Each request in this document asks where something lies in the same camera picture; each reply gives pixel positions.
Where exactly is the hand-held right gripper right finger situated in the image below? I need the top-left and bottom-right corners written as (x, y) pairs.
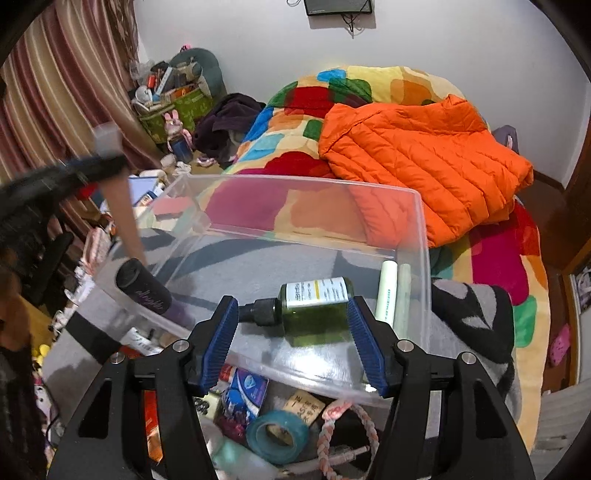
top-left (346, 295), bottom-right (536, 480)

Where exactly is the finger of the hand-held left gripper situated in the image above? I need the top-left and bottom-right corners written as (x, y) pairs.
top-left (58, 154), bottom-right (130, 195)

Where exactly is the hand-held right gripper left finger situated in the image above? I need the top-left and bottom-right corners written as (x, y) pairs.
top-left (46, 295), bottom-right (241, 480)

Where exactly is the slim beige pink tube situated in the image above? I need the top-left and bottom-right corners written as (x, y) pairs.
top-left (92, 124), bottom-right (147, 268)

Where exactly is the blue small cardboard box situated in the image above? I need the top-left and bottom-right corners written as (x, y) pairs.
top-left (225, 368), bottom-right (270, 418)

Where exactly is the green glass spray bottle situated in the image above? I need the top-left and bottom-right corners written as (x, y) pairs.
top-left (238, 276), bottom-right (355, 348)

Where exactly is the clear plastic storage bin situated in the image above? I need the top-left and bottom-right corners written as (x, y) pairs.
top-left (95, 173), bottom-right (432, 409)

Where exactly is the white notebook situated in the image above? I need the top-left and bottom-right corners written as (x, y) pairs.
top-left (128, 175), bottom-right (163, 208)

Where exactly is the white pale green tube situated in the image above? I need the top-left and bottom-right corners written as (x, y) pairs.
top-left (374, 260), bottom-right (399, 328)

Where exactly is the pink bunny toy bottle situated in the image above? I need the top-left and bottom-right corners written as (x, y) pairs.
top-left (164, 111), bottom-right (195, 163)

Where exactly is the striped curtain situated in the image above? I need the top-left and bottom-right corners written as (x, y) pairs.
top-left (0, 0), bottom-right (163, 259)

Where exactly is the yellow wooden tag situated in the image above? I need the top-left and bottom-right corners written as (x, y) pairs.
top-left (281, 389), bottom-right (327, 428)

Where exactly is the black purple tumbler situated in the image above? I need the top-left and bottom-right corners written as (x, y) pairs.
top-left (115, 257), bottom-right (174, 318)

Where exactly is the green storage bag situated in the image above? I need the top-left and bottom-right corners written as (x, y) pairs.
top-left (137, 85), bottom-right (209, 145)

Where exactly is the orange red packet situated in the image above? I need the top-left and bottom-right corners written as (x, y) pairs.
top-left (142, 390), bottom-right (165, 463)

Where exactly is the teal tape roll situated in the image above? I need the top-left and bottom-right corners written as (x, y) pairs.
top-left (246, 410), bottom-right (310, 465)

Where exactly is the dark purple cloth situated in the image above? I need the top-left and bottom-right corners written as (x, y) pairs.
top-left (191, 93), bottom-right (267, 163)

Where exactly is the pink slipper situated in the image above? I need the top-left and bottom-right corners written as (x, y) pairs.
top-left (549, 323), bottom-right (572, 366)

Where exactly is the orange puffer jacket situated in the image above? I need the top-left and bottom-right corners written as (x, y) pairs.
top-left (318, 93), bottom-right (535, 248)

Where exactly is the colourful patchwork blanket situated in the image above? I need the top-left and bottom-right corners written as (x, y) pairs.
top-left (221, 65), bottom-right (551, 453)

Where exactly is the pink white braided rope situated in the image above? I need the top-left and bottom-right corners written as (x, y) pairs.
top-left (318, 401), bottom-right (380, 478)

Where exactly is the wall-mounted black screen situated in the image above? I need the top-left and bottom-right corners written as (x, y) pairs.
top-left (303, 0), bottom-right (374, 17)

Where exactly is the black screen cable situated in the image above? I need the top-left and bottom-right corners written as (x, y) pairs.
top-left (339, 14), bottom-right (366, 37)

